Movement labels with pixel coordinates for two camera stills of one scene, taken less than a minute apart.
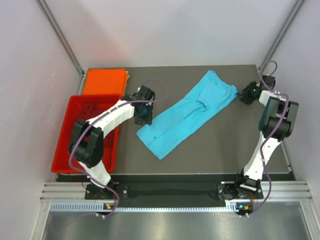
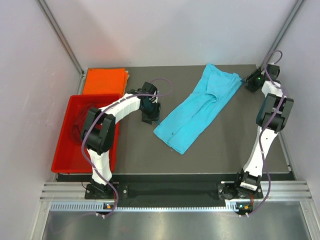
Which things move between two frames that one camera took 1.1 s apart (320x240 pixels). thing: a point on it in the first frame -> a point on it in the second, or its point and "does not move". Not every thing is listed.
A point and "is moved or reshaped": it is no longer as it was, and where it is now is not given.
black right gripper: [245, 98] -> [250, 79]
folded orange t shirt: [106, 81] does not move
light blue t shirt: [211, 94] is moved or reshaped
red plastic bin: [84, 107] does not move
